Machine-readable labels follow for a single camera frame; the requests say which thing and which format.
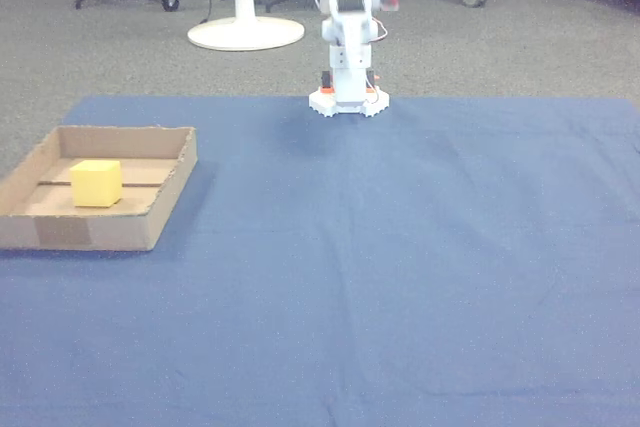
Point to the yellow cube block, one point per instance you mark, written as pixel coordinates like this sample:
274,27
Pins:
96,183

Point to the shallow cardboard box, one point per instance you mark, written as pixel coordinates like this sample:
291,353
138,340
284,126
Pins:
150,227

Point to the blue cloth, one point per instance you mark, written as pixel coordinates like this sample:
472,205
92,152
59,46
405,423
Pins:
350,287

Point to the white pedestal stand base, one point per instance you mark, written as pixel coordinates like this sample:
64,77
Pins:
245,32

